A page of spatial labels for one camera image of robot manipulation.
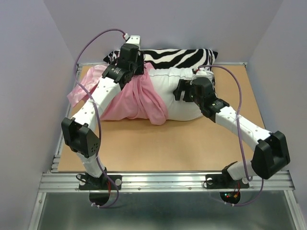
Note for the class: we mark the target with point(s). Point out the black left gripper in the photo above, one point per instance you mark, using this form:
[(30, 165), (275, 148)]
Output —
[(141, 60)]

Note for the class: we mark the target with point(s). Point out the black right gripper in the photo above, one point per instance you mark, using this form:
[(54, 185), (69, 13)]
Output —
[(183, 85)]

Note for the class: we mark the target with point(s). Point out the white pillow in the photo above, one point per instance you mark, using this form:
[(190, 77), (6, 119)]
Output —
[(165, 81)]

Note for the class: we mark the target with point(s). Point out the pink floral satin pillowcase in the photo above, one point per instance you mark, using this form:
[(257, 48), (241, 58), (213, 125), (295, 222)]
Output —
[(138, 99)]

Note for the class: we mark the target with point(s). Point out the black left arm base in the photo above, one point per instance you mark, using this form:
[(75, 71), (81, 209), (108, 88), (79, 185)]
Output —
[(99, 188)]

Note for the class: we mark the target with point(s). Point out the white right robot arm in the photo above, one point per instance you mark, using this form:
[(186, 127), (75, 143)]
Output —
[(270, 148)]

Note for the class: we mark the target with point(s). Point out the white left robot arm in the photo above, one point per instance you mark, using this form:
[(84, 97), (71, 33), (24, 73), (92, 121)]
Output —
[(79, 130)]

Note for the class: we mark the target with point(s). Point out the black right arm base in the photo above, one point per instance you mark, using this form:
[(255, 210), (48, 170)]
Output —
[(231, 189)]

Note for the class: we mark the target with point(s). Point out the zebra print pillow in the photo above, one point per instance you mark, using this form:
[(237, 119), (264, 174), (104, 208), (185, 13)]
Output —
[(160, 59)]

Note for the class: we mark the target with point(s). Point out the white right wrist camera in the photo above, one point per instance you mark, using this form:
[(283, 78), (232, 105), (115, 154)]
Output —
[(197, 73)]

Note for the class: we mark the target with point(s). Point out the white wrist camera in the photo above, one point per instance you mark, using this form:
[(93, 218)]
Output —
[(197, 73), (134, 40)]

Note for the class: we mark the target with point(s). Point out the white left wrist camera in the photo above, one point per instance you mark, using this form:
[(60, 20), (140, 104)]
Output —
[(134, 40)]

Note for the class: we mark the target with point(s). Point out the aluminium table frame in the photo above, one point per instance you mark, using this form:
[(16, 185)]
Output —
[(57, 154)]

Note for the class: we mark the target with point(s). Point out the aluminium mounting rail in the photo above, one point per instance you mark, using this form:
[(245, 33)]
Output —
[(156, 182)]

